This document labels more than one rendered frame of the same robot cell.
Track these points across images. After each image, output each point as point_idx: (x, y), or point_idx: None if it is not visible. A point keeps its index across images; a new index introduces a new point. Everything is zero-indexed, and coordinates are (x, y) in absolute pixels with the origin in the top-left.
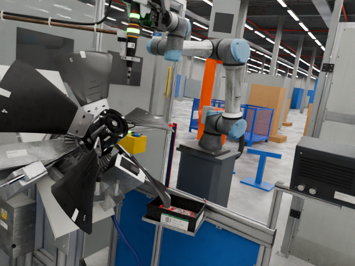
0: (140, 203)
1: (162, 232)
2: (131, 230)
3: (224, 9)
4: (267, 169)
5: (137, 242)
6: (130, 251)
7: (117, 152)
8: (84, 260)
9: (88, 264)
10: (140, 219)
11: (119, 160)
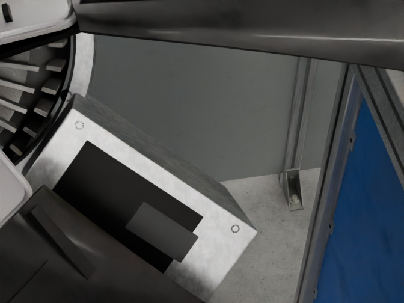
0: (395, 202)
1: None
2: (359, 250)
3: None
4: None
5: (364, 301)
6: (347, 300)
7: (69, 109)
8: (300, 177)
9: (313, 188)
10: (383, 249)
11: (55, 165)
